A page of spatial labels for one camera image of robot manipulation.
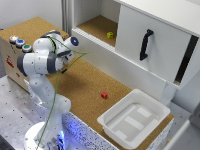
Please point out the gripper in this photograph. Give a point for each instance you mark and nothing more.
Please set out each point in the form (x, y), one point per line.
(66, 56)

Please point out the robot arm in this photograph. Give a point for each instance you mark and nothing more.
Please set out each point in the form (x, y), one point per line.
(36, 63)

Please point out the wooden drawer box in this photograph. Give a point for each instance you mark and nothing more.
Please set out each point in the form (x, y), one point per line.
(33, 28)

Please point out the white cabinet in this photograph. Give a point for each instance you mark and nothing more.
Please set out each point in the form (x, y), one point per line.
(100, 56)

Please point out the green button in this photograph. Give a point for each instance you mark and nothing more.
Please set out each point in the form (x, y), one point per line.
(26, 48)

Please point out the blue button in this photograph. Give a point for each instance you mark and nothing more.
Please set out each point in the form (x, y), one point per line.
(20, 42)

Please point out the yellow block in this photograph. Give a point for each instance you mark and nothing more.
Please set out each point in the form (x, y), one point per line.
(110, 35)

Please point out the pink block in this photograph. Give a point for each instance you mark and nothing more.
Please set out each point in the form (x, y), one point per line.
(104, 95)

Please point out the red button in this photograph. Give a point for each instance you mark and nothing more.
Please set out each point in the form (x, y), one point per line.
(13, 39)

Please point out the white plastic box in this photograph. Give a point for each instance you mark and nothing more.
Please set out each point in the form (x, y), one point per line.
(133, 120)

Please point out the white sliding door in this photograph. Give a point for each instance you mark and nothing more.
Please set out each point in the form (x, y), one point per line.
(160, 43)

